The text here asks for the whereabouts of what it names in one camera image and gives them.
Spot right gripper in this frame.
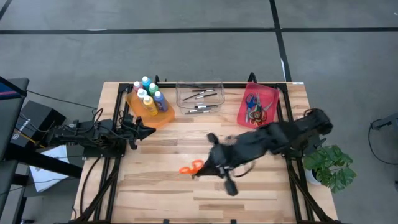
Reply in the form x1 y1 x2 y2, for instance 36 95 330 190
195 132 242 197

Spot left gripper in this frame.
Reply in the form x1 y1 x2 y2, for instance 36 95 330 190
120 116 157 151

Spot orange-handled scissors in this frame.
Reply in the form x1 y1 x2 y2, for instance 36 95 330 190
178 159 205 179

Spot yellow paint bottle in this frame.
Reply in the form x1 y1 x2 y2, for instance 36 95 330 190
142 95 159 117

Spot black red-lined scissors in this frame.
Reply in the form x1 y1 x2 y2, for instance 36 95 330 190
254 108 269 125

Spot blue-handled scissors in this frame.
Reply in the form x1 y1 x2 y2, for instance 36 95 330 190
244 93 257 124

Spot orange translucent plastic bin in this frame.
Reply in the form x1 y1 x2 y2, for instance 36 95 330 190
125 90 176 129

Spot clear plastic bin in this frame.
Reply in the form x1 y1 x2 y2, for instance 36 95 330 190
174 81 226 117

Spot red translucent plastic bin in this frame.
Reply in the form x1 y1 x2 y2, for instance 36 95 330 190
236 81 280 129

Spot white plant pot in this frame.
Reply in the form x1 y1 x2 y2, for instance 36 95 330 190
304 169 322 187

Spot white paper sheet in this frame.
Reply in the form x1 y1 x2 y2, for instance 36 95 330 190
29 144 84 194

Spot black cardboard box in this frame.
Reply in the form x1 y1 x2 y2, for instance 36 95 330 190
10 100 67 149

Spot green leafy plant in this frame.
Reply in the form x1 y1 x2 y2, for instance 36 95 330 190
302 144 358 195

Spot black side desk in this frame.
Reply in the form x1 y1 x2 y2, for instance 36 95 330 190
0 75 84 224

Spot grey chair base leg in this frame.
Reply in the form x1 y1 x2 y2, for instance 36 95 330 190
369 111 398 132

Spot black aluminium rig frame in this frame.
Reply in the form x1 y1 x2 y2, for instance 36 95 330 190
67 72 343 224

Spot thick black cable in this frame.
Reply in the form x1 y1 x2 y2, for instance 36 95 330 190
79 156 103 217

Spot thin black cable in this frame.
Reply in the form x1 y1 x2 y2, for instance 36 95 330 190
25 89 98 110

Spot yellow cable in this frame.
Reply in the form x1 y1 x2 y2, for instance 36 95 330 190
17 126 46 149

